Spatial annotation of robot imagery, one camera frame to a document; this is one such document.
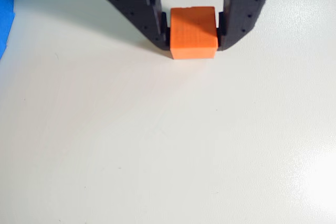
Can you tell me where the blue tape roll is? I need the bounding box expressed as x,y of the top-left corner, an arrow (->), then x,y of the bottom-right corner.
0,0 -> 15,60

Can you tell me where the small cube block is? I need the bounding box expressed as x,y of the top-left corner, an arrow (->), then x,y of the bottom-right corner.
169,6 -> 219,60

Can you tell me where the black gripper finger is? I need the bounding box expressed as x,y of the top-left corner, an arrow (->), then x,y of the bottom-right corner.
72,0 -> 171,51
217,0 -> 300,51

